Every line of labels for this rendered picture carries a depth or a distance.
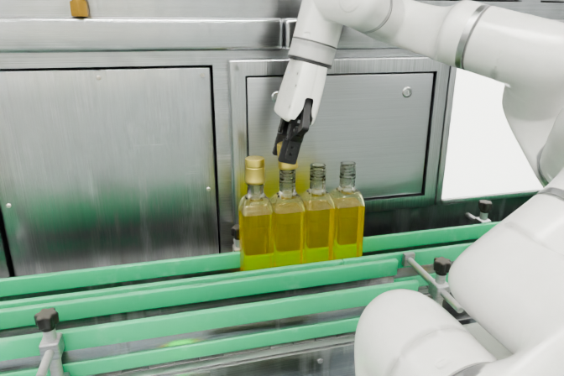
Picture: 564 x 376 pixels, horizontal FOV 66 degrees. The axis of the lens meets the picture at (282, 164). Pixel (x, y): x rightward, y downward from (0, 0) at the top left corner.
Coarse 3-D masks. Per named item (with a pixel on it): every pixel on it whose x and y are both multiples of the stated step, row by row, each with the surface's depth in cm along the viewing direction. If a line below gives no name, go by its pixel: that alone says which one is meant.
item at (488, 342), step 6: (468, 324) 82; (474, 324) 82; (468, 330) 81; (474, 330) 82; (480, 330) 82; (474, 336) 82; (480, 336) 82; (486, 336) 82; (492, 336) 83; (480, 342) 82; (486, 342) 83; (492, 342) 83; (498, 342) 83; (486, 348) 83; (492, 348) 83; (498, 348) 84; (504, 348) 84; (498, 354) 84; (504, 354) 84; (510, 354) 84
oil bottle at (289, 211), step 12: (276, 204) 76; (288, 204) 76; (300, 204) 76; (276, 216) 76; (288, 216) 76; (300, 216) 77; (276, 228) 77; (288, 228) 77; (300, 228) 78; (276, 240) 77; (288, 240) 78; (300, 240) 78; (276, 252) 78; (288, 252) 78; (300, 252) 79; (276, 264) 79; (288, 264) 79
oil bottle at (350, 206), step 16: (336, 192) 80; (352, 192) 79; (336, 208) 79; (352, 208) 79; (336, 224) 79; (352, 224) 80; (336, 240) 80; (352, 240) 81; (336, 256) 81; (352, 256) 82
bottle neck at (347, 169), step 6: (342, 162) 79; (348, 162) 80; (354, 162) 79; (342, 168) 78; (348, 168) 78; (354, 168) 78; (342, 174) 79; (348, 174) 78; (354, 174) 79; (342, 180) 79; (348, 180) 78; (354, 180) 79; (342, 186) 79; (348, 186) 79; (354, 186) 80
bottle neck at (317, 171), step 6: (312, 168) 77; (318, 168) 76; (324, 168) 77; (312, 174) 77; (318, 174) 77; (324, 174) 77; (312, 180) 78; (318, 180) 77; (324, 180) 78; (312, 186) 78; (318, 186) 78; (324, 186) 78; (318, 192) 78
